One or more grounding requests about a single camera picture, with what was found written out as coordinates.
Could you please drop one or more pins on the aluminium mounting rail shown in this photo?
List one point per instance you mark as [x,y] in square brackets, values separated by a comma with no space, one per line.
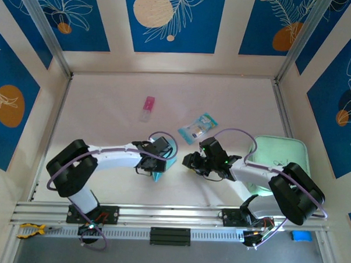
[166,214]

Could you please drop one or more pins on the blue white snack packet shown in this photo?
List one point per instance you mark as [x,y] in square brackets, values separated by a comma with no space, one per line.
[199,126]

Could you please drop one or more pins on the aluminium table edge rail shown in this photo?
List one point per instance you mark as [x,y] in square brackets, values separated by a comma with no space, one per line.
[282,113]
[58,117]

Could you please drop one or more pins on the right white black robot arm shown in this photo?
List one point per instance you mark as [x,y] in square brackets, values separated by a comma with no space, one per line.
[249,173]

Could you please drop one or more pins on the clear bottle with pink cap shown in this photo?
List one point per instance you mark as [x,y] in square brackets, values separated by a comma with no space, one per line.
[147,107]

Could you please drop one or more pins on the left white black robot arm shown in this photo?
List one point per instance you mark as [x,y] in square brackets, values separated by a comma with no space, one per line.
[119,160]

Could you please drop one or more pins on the black ribbed block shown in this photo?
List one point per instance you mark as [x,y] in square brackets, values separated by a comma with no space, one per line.
[171,236]

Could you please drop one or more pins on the yellow black pliers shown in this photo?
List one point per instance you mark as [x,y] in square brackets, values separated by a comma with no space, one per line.
[41,229]

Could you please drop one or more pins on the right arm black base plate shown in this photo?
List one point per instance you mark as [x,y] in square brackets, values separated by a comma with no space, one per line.
[231,217]

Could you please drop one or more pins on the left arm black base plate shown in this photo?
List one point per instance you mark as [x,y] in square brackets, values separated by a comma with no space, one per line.
[110,214]

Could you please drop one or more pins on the aluminium frame post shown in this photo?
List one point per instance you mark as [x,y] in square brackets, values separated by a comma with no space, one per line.
[302,35]
[43,23]

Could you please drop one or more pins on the small blue block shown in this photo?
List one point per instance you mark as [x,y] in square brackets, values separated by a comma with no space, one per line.
[302,236]

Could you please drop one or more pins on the light blue cloth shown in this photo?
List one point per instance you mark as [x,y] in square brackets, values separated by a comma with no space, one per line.
[157,178]

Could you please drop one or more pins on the mint green zip pouch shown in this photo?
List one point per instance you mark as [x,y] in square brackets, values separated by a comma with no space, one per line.
[279,147]

